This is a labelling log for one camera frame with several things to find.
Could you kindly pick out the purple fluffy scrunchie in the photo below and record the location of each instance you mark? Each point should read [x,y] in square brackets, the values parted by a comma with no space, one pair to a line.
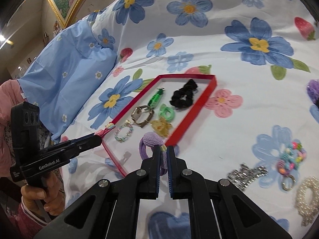
[314,89]

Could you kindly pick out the silver wrist watch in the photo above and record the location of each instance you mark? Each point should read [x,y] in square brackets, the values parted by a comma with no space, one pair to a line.
[138,112]

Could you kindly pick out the rhinestone bow hair clip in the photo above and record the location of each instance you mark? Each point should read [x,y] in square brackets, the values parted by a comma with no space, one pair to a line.
[246,175]

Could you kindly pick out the black scrunchie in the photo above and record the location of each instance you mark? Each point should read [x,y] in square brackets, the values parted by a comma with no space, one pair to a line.
[177,103]

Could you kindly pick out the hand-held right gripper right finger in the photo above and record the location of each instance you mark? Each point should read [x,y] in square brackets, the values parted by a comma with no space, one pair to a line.
[170,174]

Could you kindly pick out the pearl bead scrunchie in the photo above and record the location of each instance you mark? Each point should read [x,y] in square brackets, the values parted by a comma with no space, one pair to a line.
[305,191]

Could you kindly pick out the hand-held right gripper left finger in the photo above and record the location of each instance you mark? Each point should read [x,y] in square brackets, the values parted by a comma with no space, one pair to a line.
[159,174]

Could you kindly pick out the light blue pillow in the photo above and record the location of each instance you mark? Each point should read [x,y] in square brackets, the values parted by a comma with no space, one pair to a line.
[67,79]

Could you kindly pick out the person's left forearm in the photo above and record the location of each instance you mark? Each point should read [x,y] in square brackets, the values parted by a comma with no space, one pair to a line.
[32,219]

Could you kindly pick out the red jewelry box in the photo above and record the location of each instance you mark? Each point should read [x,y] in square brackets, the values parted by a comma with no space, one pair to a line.
[195,109]

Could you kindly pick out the yellow claw clip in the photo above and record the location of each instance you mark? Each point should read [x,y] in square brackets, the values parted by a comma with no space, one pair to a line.
[162,127]

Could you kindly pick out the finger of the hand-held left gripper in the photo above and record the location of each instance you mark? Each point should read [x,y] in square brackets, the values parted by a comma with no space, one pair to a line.
[87,147]
[74,140]

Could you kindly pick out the person's left hand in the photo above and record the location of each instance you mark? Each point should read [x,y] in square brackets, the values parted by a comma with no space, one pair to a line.
[56,196]

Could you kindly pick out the person's pink jacket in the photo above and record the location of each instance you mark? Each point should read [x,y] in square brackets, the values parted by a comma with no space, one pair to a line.
[6,119]

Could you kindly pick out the green braided hair clip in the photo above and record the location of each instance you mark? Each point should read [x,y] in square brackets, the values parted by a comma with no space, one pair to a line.
[155,98]

